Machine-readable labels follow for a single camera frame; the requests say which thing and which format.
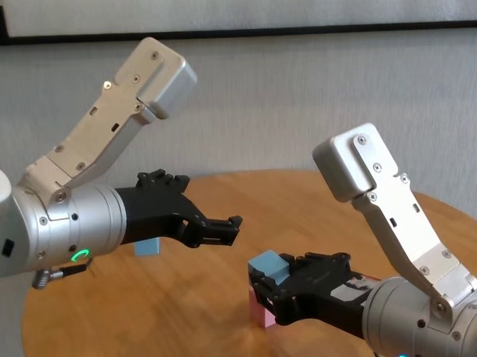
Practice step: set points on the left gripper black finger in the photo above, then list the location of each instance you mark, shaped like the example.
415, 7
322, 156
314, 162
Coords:
164, 181
213, 232

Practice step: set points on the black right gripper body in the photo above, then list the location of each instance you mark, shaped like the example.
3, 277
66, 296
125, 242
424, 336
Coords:
325, 304

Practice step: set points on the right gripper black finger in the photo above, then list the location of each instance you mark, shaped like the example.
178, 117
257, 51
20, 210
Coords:
284, 306
323, 261

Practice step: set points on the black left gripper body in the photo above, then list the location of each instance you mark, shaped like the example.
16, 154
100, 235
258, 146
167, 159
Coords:
157, 212

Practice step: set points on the pink cube block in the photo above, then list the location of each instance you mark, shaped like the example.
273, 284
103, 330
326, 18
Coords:
260, 313

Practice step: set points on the blue cube block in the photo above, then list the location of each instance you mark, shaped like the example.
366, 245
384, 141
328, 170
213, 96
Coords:
271, 265
147, 248

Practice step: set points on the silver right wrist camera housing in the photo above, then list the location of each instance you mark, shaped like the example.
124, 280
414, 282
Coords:
380, 189

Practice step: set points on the white wall panel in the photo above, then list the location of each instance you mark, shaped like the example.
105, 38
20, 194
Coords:
232, 8

